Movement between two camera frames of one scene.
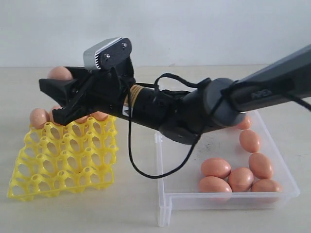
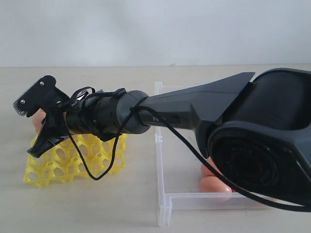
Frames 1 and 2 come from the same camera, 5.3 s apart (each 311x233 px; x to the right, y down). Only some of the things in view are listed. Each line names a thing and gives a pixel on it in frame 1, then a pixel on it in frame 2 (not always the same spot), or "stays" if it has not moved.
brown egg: x=214 y=189 stays
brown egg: x=60 y=73 -> x=38 y=118
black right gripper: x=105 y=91 -> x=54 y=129
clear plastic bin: x=181 y=191 stays
